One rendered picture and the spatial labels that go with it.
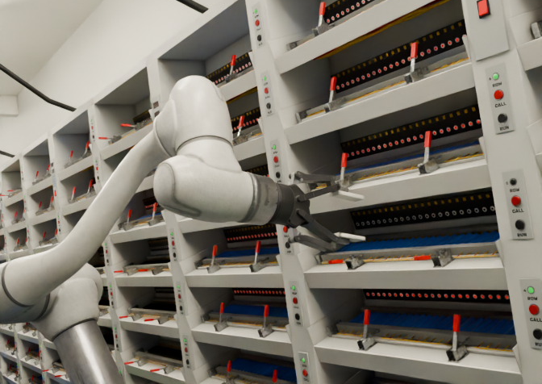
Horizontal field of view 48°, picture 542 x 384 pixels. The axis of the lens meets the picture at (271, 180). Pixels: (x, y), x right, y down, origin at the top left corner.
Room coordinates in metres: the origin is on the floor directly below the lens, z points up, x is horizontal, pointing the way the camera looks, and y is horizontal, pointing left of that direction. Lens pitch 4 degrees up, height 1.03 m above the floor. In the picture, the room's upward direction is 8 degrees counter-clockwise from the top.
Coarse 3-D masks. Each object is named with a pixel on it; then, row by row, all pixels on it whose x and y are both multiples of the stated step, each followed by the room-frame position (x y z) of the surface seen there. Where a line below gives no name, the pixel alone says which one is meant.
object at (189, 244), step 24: (168, 72) 2.22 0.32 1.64; (192, 72) 2.27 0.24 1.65; (168, 96) 2.21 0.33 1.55; (168, 216) 2.25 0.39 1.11; (168, 240) 2.27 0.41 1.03; (192, 240) 2.22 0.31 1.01; (216, 240) 2.28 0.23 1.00; (192, 288) 2.21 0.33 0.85; (216, 288) 2.27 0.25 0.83; (192, 312) 2.20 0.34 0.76; (192, 336) 2.20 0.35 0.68; (192, 360) 2.20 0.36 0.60
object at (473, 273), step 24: (480, 216) 1.37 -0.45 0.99; (312, 264) 1.64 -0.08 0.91; (336, 264) 1.58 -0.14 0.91; (384, 264) 1.43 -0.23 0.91; (408, 264) 1.36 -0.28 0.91; (432, 264) 1.30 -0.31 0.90; (456, 264) 1.24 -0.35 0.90; (480, 264) 1.19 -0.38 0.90; (360, 288) 1.47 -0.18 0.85; (384, 288) 1.40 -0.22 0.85; (408, 288) 1.34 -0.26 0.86; (432, 288) 1.29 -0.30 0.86; (456, 288) 1.24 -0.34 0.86; (480, 288) 1.19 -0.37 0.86; (504, 288) 1.15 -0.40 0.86
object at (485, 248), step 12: (336, 252) 1.60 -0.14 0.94; (348, 252) 1.55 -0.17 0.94; (360, 252) 1.51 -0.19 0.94; (372, 252) 1.47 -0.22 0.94; (384, 252) 1.44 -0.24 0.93; (396, 252) 1.41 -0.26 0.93; (408, 252) 1.38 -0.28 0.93; (420, 252) 1.35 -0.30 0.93; (432, 252) 1.32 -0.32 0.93; (456, 252) 1.27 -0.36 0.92; (468, 252) 1.25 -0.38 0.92; (480, 252) 1.23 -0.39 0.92; (492, 252) 1.21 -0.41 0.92
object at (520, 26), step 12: (528, 12) 1.08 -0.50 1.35; (540, 12) 1.10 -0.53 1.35; (516, 24) 1.05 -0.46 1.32; (528, 24) 1.08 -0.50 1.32; (540, 24) 1.07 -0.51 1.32; (516, 36) 1.05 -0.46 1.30; (528, 36) 1.07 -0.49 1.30; (540, 36) 1.06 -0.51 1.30; (528, 48) 1.04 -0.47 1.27; (540, 48) 1.02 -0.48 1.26; (528, 60) 1.04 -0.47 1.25; (540, 60) 1.03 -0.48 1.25
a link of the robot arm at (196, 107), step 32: (192, 96) 1.07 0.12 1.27; (160, 128) 1.08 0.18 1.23; (192, 128) 1.04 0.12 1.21; (224, 128) 1.06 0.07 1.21; (128, 160) 1.14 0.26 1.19; (160, 160) 1.14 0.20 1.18; (128, 192) 1.15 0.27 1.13; (96, 224) 1.15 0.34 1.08; (32, 256) 1.20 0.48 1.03; (64, 256) 1.15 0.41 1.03; (32, 288) 1.18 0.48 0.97
